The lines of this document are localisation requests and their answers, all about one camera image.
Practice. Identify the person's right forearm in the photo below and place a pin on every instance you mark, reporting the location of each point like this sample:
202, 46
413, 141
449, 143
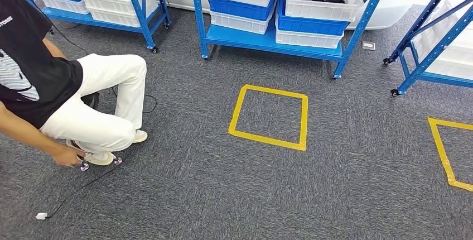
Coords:
26, 131

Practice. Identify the yellow floor tape square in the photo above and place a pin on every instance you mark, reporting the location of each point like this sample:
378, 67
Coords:
441, 153
240, 112

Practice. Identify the white power plug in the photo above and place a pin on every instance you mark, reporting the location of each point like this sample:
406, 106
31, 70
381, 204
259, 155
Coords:
41, 216

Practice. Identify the person's right hand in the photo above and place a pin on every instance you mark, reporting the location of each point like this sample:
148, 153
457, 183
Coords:
68, 156

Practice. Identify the black round stool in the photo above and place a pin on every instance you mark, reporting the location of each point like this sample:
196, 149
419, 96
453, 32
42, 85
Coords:
90, 99

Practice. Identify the blue metal shelf rack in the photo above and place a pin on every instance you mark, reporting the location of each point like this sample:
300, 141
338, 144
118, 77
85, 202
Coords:
266, 42
428, 61
144, 20

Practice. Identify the white car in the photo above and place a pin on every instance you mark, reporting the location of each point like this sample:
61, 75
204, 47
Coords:
388, 5

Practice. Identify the person's left forearm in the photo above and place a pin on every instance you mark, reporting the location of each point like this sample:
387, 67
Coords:
53, 49

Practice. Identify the person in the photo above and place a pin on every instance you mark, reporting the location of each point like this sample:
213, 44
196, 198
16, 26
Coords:
44, 83

